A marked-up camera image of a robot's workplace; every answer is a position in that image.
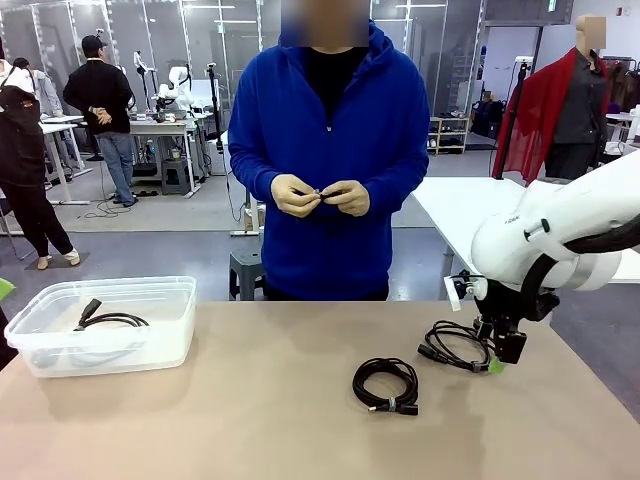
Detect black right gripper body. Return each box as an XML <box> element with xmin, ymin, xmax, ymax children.
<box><xmin>476</xmin><ymin>283</ymin><xmax>527</xmax><ymax>337</ymax></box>

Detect black power cable square connector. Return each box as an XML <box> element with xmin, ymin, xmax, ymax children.
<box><xmin>417</xmin><ymin>319</ymin><xmax>496</xmax><ymax>374</ymax></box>

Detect black power cable round plug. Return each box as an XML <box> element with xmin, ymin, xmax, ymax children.
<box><xmin>32</xmin><ymin>298</ymin><xmax>151</xmax><ymax>369</ymax></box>

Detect black cable coil grey tie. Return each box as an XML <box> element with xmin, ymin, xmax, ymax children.
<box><xmin>352</xmin><ymin>357</ymin><xmax>420</xmax><ymax>417</ymax></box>

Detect person left forearm blue sleeve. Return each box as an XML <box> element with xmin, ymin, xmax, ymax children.
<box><xmin>358</xmin><ymin>144</ymin><xmax>431</xmax><ymax>202</ymax></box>

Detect person right forearm blue sleeve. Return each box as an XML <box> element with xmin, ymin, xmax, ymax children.
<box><xmin>228</xmin><ymin>144</ymin><xmax>287</xmax><ymax>201</ymax></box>

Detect person left hand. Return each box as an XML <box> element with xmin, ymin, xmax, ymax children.
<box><xmin>322</xmin><ymin>179</ymin><xmax>371</xmax><ymax>218</ymax></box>

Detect person right hand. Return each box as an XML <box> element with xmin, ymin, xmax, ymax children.
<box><xmin>270</xmin><ymin>173</ymin><xmax>321</xmax><ymax>219</ymax></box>

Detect large white table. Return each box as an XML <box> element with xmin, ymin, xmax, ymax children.
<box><xmin>410</xmin><ymin>176</ymin><xmax>640</xmax><ymax>286</ymax></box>

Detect clear plastic storage bin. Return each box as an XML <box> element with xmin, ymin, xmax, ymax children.
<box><xmin>3</xmin><ymin>275</ymin><xmax>198</xmax><ymax>379</ymax></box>

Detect white height-adjustable desk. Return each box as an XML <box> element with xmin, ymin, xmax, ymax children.
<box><xmin>39</xmin><ymin>114</ymin><xmax>94</xmax><ymax>206</ymax></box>

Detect wooden shoe rack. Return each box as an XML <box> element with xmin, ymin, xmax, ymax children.
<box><xmin>428</xmin><ymin>115</ymin><xmax>471</xmax><ymax>155</ymax></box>

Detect red shawl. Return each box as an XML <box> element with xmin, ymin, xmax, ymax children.
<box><xmin>492</xmin><ymin>48</ymin><xmax>609</xmax><ymax>187</ymax></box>

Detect black bags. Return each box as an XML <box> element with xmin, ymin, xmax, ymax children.
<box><xmin>472</xmin><ymin>99</ymin><xmax>507</xmax><ymax>139</ymax></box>

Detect mannequin in grey shirt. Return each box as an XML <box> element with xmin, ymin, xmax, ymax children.
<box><xmin>542</xmin><ymin>14</ymin><xmax>612</xmax><ymax>180</ymax></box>

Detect man in black jacket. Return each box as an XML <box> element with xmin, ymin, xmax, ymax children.
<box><xmin>62</xmin><ymin>34</ymin><xmax>140</xmax><ymax>209</ymax></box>

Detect grey background workbench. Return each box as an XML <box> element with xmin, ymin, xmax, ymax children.
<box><xmin>129</xmin><ymin>118</ymin><xmax>202</xmax><ymax>199</ymax></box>

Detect dark grey plastic stool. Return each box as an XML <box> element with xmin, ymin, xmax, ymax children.
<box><xmin>228</xmin><ymin>247</ymin><xmax>269</xmax><ymax>302</ymax></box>

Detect person in blue hoodie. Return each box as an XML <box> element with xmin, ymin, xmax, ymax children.
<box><xmin>227</xmin><ymin>19</ymin><xmax>431</xmax><ymax>302</ymax></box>

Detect clothes rack with dark garments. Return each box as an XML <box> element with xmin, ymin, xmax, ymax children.
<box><xmin>602</xmin><ymin>55</ymin><xmax>640</xmax><ymax>117</ymax></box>

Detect small white background robot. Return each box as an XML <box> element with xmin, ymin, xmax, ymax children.
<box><xmin>157</xmin><ymin>64</ymin><xmax>194</xmax><ymax>111</ymax></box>

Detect white desk with metal legs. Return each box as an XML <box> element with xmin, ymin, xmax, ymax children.
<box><xmin>219</xmin><ymin>128</ymin><xmax>267</xmax><ymax>237</ymax></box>

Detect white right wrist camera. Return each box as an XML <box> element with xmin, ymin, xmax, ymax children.
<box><xmin>443</xmin><ymin>273</ymin><xmax>489</xmax><ymax>312</ymax></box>

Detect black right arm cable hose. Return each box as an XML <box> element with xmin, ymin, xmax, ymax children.
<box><xmin>519</xmin><ymin>214</ymin><xmax>640</xmax><ymax>322</ymax></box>

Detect black camera stand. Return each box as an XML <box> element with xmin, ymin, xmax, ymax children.
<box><xmin>206</xmin><ymin>62</ymin><xmax>224</xmax><ymax>154</ymax></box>

